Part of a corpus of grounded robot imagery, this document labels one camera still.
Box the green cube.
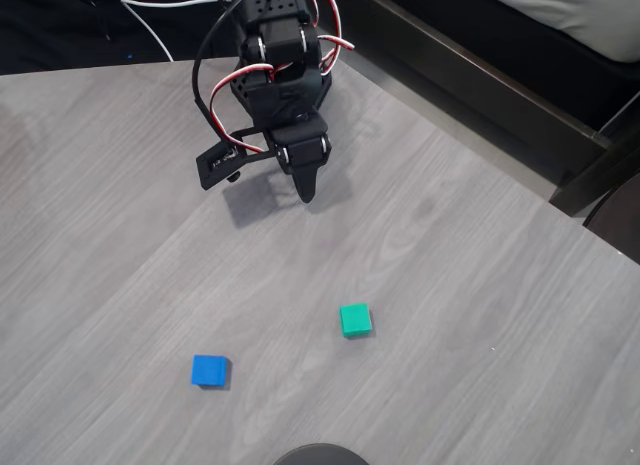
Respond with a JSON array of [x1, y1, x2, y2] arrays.
[[338, 302, 375, 339]]

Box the blue cube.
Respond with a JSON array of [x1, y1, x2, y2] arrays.
[[190, 353, 233, 390]]

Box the dark round object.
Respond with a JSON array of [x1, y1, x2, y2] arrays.
[[272, 442, 371, 465]]

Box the white mattress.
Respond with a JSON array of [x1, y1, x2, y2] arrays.
[[472, 0, 640, 64]]

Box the dark round chair edge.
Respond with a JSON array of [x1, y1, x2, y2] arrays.
[[582, 172, 640, 266]]

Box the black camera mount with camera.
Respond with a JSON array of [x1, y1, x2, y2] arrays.
[[194, 127, 277, 190]]

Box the red white servo wire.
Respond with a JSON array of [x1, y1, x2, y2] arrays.
[[299, 0, 356, 77], [208, 62, 276, 154]]

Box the black cable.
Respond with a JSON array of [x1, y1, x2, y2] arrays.
[[191, 0, 251, 141]]

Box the dark wooden bed frame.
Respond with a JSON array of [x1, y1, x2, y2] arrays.
[[344, 0, 640, 219]]

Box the white cable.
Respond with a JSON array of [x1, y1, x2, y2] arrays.
[[120, 0, 234, 63]]

